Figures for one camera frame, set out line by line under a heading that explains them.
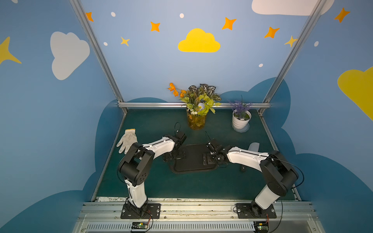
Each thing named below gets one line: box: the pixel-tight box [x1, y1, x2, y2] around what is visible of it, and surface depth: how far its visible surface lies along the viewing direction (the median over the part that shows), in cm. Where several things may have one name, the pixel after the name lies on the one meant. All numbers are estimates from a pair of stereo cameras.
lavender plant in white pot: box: [227, 94, 253, 130], surface depth 106 cm
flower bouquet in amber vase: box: [168, 83, 222, 131], surface depth 105 cm
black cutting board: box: [169, 144, 218, 174], surface depth 90 cm
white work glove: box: [116, 128, 138, 155], surface depth 106 cm
